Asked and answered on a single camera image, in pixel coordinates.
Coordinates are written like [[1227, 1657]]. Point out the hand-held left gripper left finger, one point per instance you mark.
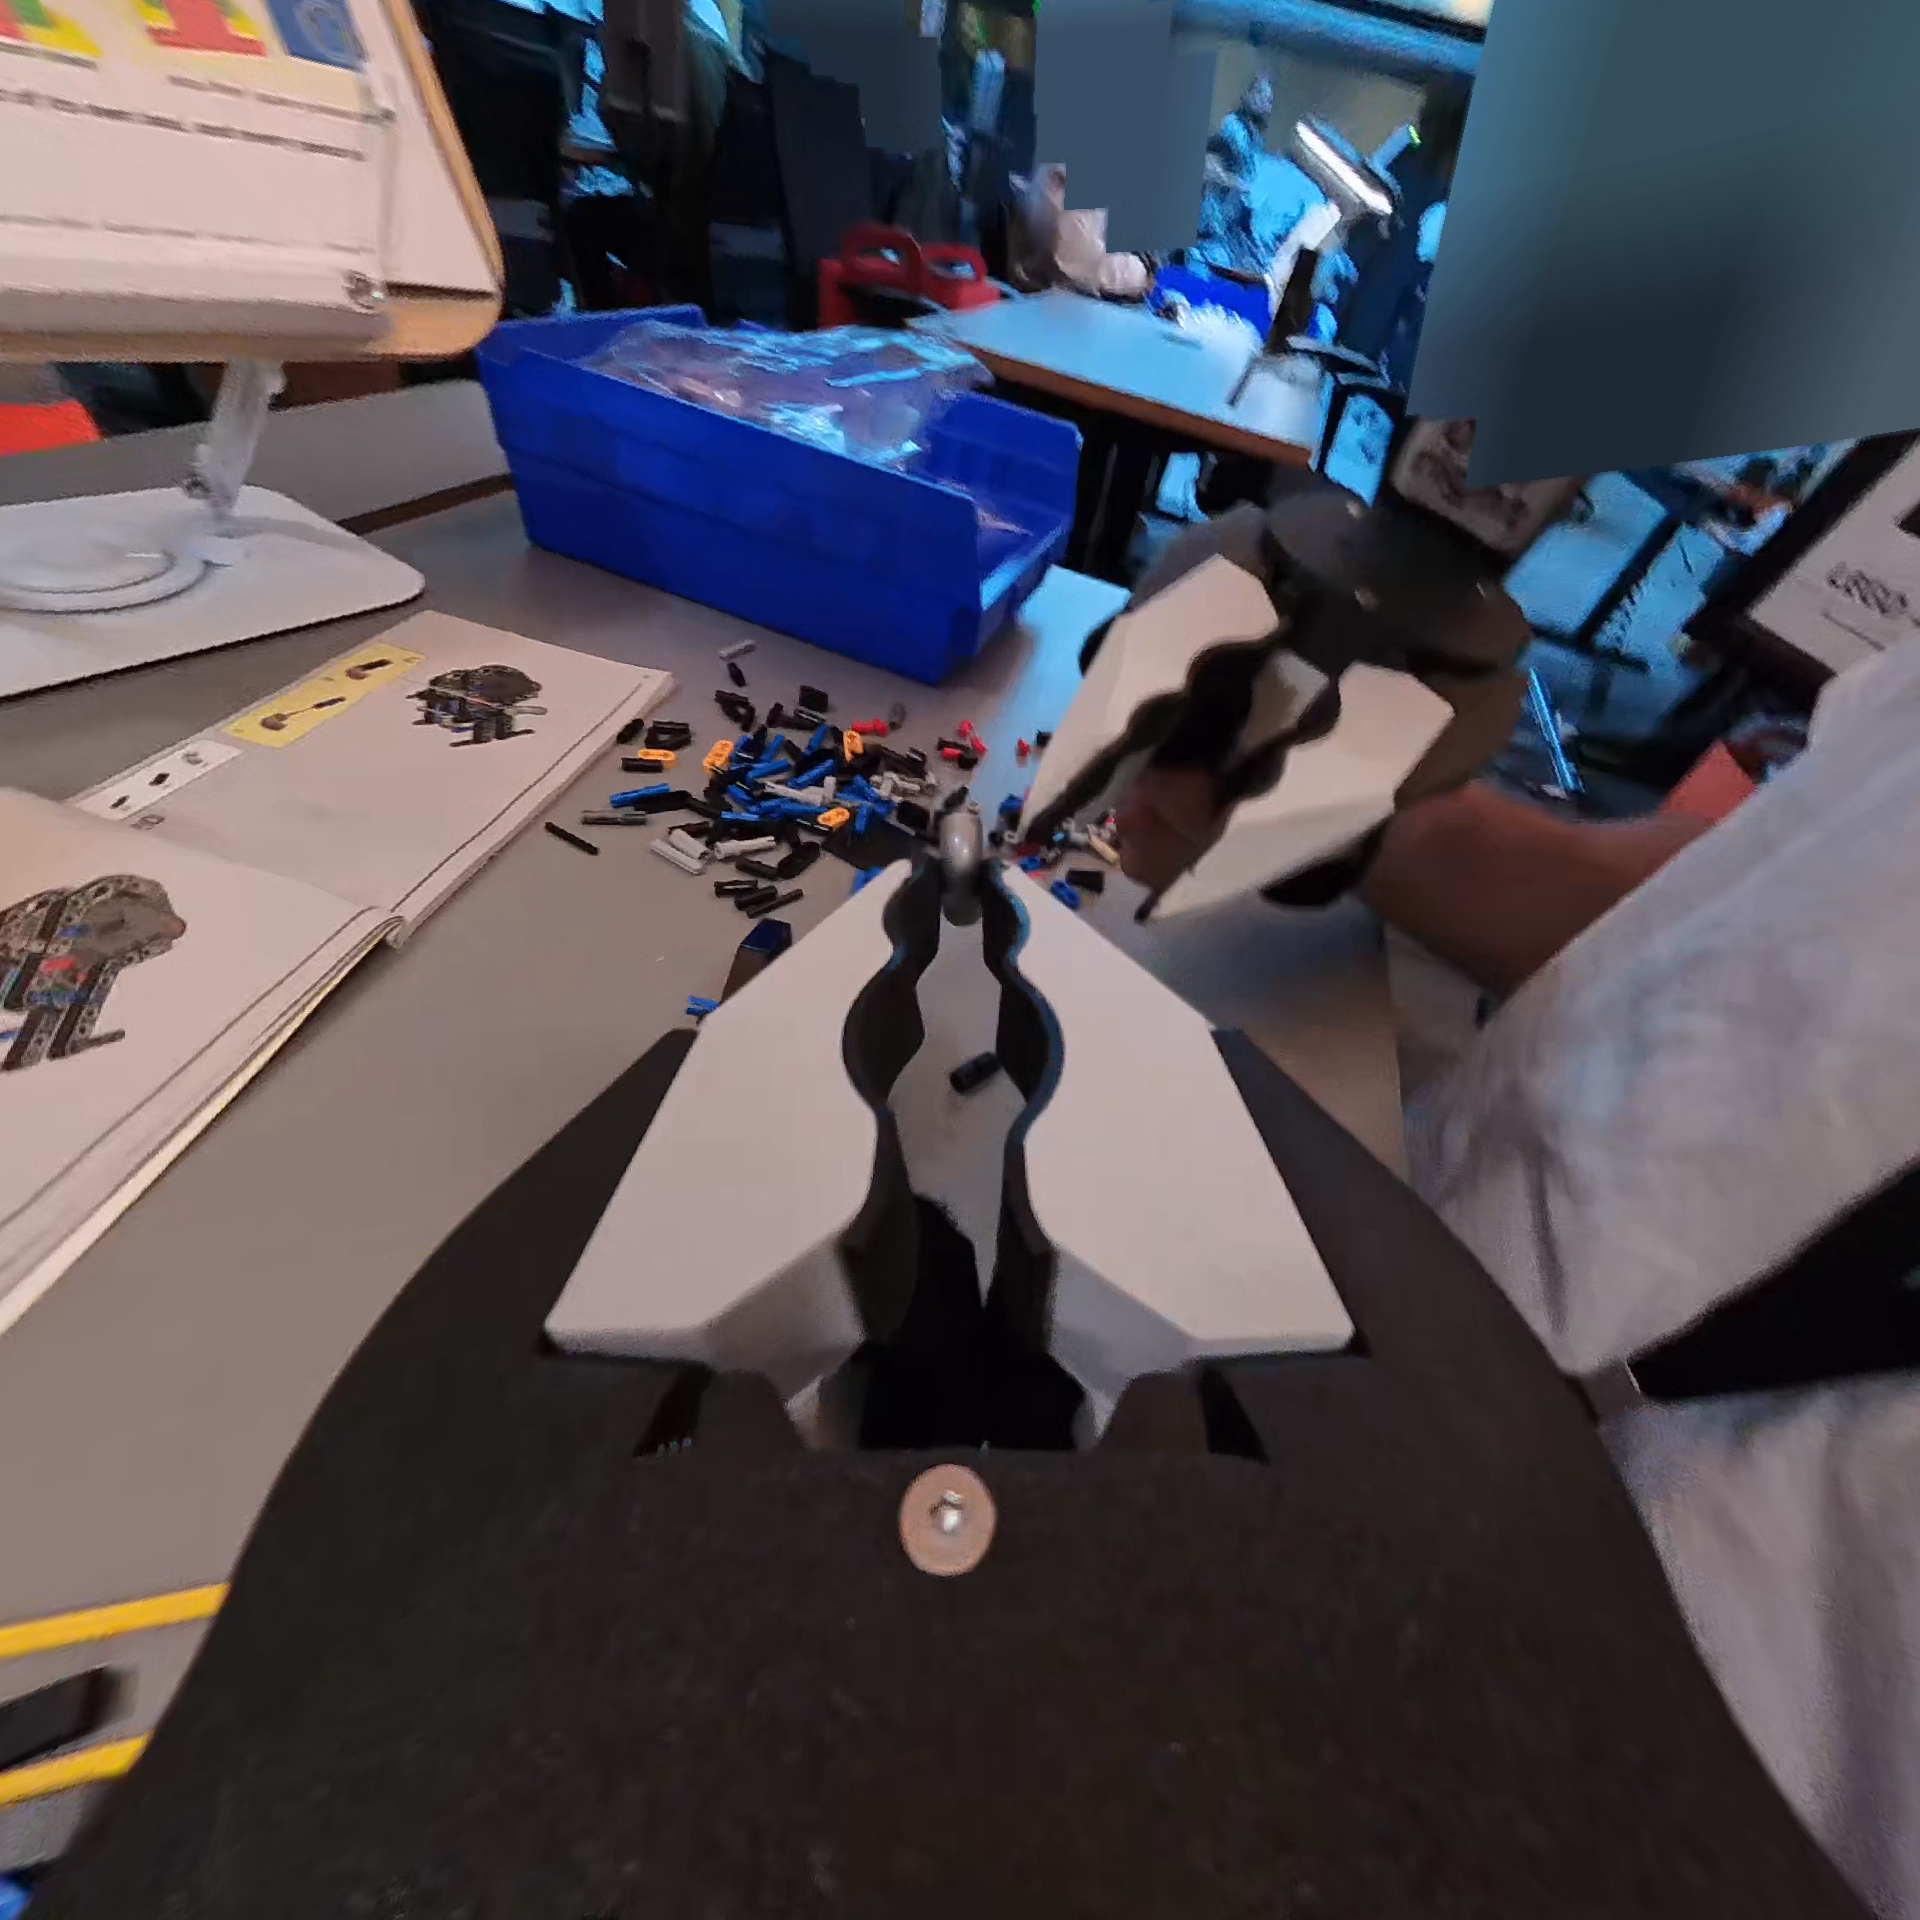
[[719, 1199]]

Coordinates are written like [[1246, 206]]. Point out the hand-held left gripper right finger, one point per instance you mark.
[[1172, 1199]]

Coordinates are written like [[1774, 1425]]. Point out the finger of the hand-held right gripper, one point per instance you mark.
[[1321, 796], [1155, 660]]

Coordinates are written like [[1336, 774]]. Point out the pile of red black lego pins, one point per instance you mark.
[[1073, 862]]

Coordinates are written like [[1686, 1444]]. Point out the grey curved lego piece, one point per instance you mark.
[[959, 855]]

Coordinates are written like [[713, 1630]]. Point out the pile of black blue lego pins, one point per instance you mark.
[[782, 786]]

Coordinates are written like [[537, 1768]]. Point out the person's right forearm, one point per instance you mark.
[[1547, 887]]

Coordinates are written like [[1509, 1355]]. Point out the black lego connector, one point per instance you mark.
[[975, 1073]]

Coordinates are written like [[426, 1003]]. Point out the black blue lego subassembly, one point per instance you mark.
[[763, 953]]

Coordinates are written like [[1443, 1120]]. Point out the lego instruction booklet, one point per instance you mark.
[[301, 839]]

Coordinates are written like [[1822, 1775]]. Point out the person's right hand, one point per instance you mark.
[[1160, 839]]

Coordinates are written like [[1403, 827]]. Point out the background table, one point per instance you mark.
[[1108, 362]]

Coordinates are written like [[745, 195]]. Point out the blue plastic bin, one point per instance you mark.
[[751, 525]]

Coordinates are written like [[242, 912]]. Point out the desk lamp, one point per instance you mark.
[[1349, 166]]

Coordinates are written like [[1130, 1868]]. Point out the white paper sign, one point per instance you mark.
[[1860, 593]]

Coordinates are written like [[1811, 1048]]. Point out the red plastic object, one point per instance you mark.
[[900, 272]]

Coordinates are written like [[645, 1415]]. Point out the clear plastic bag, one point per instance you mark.
[[782, 377]]

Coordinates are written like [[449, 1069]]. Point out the person's white shirt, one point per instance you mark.
[[1726, 1079]]

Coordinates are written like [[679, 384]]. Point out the white document stand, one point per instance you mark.
[[225, 584]]

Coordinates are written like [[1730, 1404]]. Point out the wooden board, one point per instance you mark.
[[449, 223]]

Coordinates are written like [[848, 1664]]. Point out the orange cone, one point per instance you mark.
[[46, 427]]

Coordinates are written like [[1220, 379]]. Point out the white paper sheets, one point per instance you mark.
[[179, 135]]

